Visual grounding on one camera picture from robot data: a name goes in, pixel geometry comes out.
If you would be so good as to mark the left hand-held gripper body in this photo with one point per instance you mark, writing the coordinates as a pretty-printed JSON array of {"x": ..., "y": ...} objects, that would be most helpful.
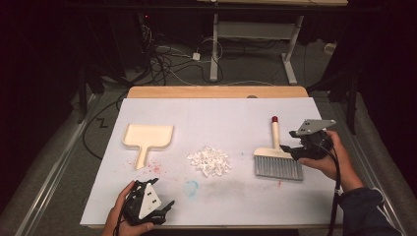
[{"x": 147, "y": 203}]

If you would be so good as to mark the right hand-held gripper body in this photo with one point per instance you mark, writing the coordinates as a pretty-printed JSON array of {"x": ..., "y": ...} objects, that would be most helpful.
[{"x": 314, "y": 144}]

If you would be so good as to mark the cream hand brush grey bristles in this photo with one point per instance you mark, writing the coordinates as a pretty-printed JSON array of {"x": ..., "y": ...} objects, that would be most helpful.
[{"x": 277, "y": 167}]

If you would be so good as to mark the pile of white paper scraps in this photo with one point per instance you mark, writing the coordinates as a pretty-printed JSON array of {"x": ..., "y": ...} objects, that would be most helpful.
[{"x": 209, "y": 160}]

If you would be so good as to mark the person's right hand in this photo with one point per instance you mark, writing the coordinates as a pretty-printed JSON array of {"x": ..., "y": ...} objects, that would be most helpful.
[{"x": 341, "y": 167}]

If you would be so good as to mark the person's left hand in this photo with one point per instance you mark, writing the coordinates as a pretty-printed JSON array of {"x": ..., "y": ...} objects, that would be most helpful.
[{"x": 114, "y": 219}]

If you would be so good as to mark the cream plastic dustpan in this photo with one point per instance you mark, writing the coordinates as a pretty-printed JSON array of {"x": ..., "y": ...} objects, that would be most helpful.
[{"x": 147, "y": 136}]

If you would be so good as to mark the black stand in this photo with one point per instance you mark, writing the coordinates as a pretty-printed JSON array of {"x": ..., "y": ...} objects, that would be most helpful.
[
  {"x": 86, "y": 85},
  {"x": 350, "y": 98}
]

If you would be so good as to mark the white power adapter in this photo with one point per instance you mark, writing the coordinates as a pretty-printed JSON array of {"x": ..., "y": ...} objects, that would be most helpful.
[{"x": 196, "y": 56}]

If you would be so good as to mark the aluminium frame rail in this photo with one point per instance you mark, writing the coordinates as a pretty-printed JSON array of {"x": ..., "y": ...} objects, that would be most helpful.
[
  {"x": 55, "y": 170},
  {"x": 370, "y": 164}
]

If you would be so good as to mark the white metal frame desk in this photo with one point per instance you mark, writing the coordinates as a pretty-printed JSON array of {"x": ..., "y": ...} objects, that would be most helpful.
[{"x": 214, "y": 49}]

